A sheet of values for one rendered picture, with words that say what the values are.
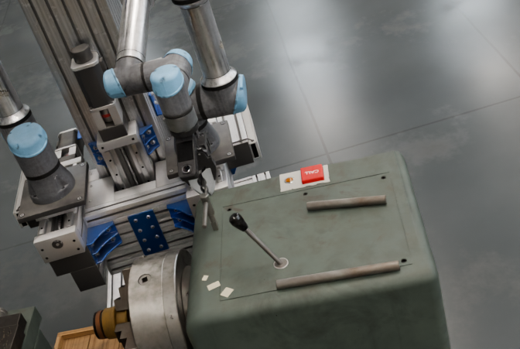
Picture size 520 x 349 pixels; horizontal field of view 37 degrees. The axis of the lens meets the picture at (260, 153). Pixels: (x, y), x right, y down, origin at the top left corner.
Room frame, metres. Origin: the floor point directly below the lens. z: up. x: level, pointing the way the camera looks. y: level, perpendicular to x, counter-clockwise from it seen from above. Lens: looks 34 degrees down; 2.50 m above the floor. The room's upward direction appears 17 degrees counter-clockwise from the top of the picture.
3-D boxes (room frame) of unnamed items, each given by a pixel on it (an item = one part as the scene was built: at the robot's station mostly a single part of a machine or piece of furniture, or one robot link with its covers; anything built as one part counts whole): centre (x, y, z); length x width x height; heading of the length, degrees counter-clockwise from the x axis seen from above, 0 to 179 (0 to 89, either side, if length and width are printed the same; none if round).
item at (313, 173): (1.66, -0.12, 1.26); 0.06 x 0.06 x 0.02; 81
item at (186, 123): (1.62, 0.16, 1.57); 0.08 x 0.08 x 0.05
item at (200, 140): (1.63, 0.16, 1.49); 0.09 x 0.08 x 0.12; 171
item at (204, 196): (1.56, 0.17, 1.31); 0.02 x 0.02 x 0.12
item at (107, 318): (1.53, 0.51, 1.08); 0.09 x 0.09 x 0.09; 81
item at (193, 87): (2.12, 0.18, 1.33); 0.13 x 0.12 x 0.14; 78
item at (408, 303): (1.47, -0.04, 1.06); 0.59 x 0.48 x 0.39; 81
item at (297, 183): (1.66, -0.09, 1.23); 0.13 x 0.08 x 0.06; 81
